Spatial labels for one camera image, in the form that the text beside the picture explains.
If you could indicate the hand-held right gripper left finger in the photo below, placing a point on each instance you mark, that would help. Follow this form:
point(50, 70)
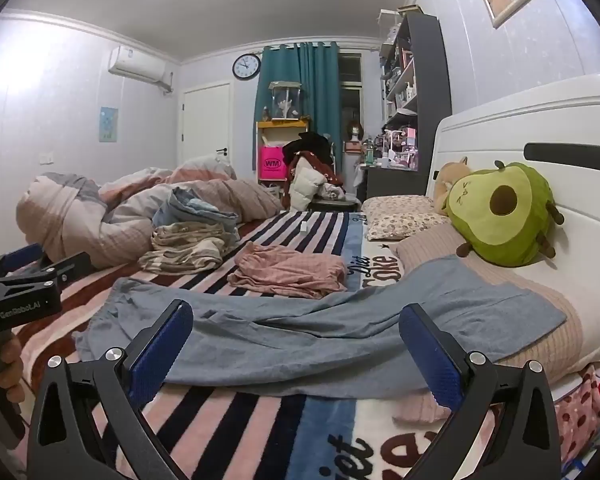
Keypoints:
point(160, 355)

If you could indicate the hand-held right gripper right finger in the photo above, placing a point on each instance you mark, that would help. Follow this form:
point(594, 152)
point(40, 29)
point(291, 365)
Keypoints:
point(430, 360)

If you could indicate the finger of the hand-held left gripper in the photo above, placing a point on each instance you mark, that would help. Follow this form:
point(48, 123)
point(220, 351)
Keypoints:
point(20, 254)
point(70, 266)

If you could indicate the blue-grey pants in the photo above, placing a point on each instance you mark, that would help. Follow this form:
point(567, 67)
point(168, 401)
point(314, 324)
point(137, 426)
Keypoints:
point(280, 330)

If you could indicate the pink plaid pants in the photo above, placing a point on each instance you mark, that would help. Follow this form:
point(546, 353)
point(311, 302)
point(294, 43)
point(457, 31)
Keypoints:
point(290, 272)

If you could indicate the person's left hand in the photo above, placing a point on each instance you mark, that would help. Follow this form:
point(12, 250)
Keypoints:
point(12, 365)

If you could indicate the pink grey plaid quilt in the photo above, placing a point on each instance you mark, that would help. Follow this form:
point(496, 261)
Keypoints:
point(80, 215)

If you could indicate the beige leaf-print garment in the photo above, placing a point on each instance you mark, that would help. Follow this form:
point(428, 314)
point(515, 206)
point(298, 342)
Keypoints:
point(190, 250)

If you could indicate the pink ribbed pillow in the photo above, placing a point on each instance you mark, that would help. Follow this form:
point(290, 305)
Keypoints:
point(540, 345)

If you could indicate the light blue denim garment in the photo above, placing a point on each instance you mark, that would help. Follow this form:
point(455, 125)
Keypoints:
point(200, 207)

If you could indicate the floral pillow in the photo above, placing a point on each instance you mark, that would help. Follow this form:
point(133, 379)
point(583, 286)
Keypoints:
point(400, 215)

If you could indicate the green avocado plush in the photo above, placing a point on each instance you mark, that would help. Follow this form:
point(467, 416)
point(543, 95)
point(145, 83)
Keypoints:
point(510, 230)

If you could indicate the red dotted cloth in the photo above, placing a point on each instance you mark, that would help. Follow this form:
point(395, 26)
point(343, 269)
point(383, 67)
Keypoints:
point(580, 410)

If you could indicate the dark desk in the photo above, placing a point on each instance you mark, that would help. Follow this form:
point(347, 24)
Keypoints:
point(395, 182)

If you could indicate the dark stool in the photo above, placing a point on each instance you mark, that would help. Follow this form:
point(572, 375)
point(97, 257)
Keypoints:
point(335, 205)

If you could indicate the tan dog plush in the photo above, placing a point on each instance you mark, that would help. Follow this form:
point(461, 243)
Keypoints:
point(450, 175)

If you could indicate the white door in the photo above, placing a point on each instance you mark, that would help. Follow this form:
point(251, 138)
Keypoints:
point(205, 125)

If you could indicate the white air conditioner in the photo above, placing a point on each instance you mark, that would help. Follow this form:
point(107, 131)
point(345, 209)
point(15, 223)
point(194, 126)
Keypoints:
point(135, 62)

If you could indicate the pile of clothes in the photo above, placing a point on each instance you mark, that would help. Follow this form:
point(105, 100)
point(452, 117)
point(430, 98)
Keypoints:
point(307, 175)

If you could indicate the pink shopping bag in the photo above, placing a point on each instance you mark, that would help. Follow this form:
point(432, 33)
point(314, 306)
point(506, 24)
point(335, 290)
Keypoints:
point(272, 162)

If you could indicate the wig on mannequin head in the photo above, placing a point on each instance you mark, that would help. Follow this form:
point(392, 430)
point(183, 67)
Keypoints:
point(355, 131)

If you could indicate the yellow shelf rack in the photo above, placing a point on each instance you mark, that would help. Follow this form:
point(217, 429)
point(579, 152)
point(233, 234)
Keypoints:
point(282, 124)

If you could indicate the glass display case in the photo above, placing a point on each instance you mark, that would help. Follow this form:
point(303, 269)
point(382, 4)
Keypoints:
point(285, 100)

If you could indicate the dark tall bookshelf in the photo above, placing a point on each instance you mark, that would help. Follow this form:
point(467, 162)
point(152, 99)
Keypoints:
point(430, 85)

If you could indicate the white headboard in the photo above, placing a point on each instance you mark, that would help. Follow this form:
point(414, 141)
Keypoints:
point(570, 120)

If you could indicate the window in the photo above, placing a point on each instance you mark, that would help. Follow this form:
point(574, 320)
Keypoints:
point(350, 90)

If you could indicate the teal curtain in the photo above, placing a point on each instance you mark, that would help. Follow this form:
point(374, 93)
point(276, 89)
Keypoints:
point(320, 90)

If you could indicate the white light switch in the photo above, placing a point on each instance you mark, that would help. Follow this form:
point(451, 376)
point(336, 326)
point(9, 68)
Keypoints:
point(47, 158)

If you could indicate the small blue wall poster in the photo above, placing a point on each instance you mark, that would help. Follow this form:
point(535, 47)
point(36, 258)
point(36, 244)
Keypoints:
point(108, 124)

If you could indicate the round wall clock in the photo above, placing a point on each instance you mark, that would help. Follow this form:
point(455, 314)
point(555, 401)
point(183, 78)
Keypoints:
point(246, 66)

